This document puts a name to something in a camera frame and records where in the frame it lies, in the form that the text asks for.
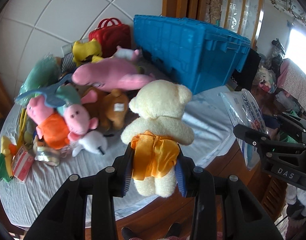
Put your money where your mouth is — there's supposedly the white pink round plush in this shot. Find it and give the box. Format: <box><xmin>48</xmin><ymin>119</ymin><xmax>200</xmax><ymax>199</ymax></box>
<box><xmin>113</xmin><ymin>46</ymin><xmax>142</xmax><ymax>62</ymax></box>

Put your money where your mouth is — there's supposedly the pig plush orange dress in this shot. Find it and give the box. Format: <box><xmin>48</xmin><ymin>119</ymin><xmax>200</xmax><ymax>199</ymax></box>
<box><xmin>27</xmin><ymin>95</ymin><xmax>69</xmax><ymax>150</ymax></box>

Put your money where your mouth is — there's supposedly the large pink plush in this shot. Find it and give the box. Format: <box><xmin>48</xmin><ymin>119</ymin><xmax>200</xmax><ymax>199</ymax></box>
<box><xmin>72</xmin><ymin>57</ymin><xmax>155</xmax><ymax>92</ymax></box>

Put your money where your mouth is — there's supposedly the red white snack packet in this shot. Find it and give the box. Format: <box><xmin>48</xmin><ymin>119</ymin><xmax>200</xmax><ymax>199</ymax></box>
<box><xmin>11</xmin><ymin>145</ymin><xmax>35</xmax><ymax>183</ymax></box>

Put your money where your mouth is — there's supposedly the white wet wipes pack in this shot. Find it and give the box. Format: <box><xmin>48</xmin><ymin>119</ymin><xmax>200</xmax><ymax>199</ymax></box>
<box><xmin>220</xmin><ymin>88</ymin><xmax>267</xmax><ymax>170</ymax></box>

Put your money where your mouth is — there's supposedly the cream teddy bear orange dress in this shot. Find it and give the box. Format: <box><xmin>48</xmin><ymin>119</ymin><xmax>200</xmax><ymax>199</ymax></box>
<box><xmin>121</xmin><ymin>80</ymin><xmax>194</xmax><ymax>198</ymax></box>

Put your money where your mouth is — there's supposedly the rolled patterned carpet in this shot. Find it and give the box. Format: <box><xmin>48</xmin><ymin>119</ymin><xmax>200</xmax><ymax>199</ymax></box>
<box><xmin>204</xmin><ymin>0</ymin><xmax>223</xmax><ymax>26</ymax></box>

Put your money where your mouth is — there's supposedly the green plush toy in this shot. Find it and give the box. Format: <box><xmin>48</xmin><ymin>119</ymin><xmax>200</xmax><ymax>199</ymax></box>
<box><xmin>18</xmin><ymin>54</ymin><xmax>61</xmax><ymax>96</ymax></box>

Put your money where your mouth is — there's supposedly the small white plush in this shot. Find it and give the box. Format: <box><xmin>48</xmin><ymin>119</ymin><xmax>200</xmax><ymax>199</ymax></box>
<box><xmin>72</xmin><ymin>131</ymin><xmax>113</xmax><ymax>157</ymax></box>

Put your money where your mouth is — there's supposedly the light striped table cloth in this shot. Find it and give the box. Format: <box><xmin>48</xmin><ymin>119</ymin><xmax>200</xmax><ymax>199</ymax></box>
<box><xmin>0</xmin><ymin>86</ymin><xmax>235</xmax><ymax>228</ymax></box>

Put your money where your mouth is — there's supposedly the red toy handbag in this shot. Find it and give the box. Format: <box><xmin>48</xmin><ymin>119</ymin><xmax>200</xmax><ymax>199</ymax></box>
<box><xmin>88</xmin><ymin>17</ymin><xmax>131</xmax><ymax>58</ymax></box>

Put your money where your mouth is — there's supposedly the blue plastic hanger toy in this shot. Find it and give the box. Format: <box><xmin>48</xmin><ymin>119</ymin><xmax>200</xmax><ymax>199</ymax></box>
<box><xmin>15</xmin><ymin>74</ymin><xmax>72</xmax><ymax>108</ymax></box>

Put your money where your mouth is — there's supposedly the blue plastic storage crate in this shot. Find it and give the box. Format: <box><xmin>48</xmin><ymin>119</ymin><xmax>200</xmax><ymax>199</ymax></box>
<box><xmin>133</xmin><ymin>15</ymin><xmax>250</xmax><ymax>94</ymax></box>

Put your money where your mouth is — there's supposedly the yellow tiger plush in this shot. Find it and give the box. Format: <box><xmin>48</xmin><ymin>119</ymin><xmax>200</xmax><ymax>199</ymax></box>
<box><xmin>72</xmin><ymin>38</ymin><xmax>104</xmax><ymax>67</ymax></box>

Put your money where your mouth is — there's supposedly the brown dog plush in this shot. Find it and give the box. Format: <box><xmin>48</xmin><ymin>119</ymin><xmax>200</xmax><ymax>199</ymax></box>
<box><xmin>81</xmin><ymin>87</ymin><xmax>129</xmax><ymax>131</ymax></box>

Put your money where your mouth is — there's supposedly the pig plush red dress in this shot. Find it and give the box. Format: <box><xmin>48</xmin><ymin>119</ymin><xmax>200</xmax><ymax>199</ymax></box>
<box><xmin>55</xmin><ymin>84</ymin><xmax>99</xmax><ymax>141</ymax></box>

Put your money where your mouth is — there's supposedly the corn plush toy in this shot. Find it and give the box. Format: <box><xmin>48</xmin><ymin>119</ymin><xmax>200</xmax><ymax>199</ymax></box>
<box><xmin>0</xmin><ymin>135</ymin><xmax>17</xmax><ymax>183</ymax></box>

